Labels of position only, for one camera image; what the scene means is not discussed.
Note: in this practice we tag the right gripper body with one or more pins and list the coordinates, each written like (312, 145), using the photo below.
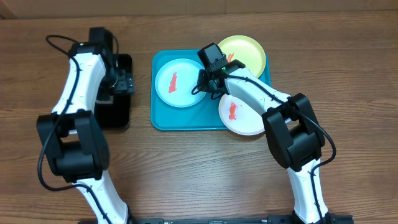
(206, 84)

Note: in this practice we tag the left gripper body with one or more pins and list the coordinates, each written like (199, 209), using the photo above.
(119, 83)

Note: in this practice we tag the light blue plate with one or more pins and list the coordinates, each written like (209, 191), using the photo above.
(175, 81)

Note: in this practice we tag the white plate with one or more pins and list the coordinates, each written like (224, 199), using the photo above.
(238, 117)

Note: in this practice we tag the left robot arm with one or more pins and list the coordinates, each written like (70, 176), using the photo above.
(75, 153)

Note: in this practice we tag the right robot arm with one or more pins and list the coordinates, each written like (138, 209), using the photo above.
(294, 136)

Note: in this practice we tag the black water tray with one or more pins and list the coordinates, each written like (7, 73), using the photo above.
(112, 111)

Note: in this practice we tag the teal plastic tray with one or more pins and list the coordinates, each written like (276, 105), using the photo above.
(202, 116)

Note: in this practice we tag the yellow plate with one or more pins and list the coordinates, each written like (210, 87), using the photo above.
(246, 50)

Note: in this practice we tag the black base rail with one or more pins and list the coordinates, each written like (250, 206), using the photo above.
(271, 219)

